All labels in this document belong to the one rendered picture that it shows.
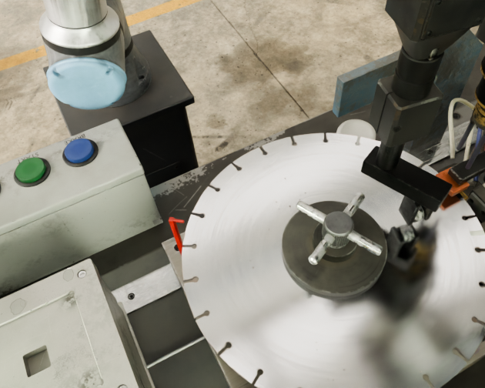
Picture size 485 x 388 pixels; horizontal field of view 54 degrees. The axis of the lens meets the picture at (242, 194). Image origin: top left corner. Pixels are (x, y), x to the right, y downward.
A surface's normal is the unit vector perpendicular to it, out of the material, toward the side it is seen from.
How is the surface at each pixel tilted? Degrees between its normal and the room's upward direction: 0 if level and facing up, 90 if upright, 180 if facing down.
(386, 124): 90
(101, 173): 0
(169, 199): 0
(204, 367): 0
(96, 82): 97
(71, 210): 90
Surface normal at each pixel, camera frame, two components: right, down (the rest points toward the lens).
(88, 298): -0.06, -0.56
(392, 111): -0.95, 0.29
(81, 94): 0.14, 0.88
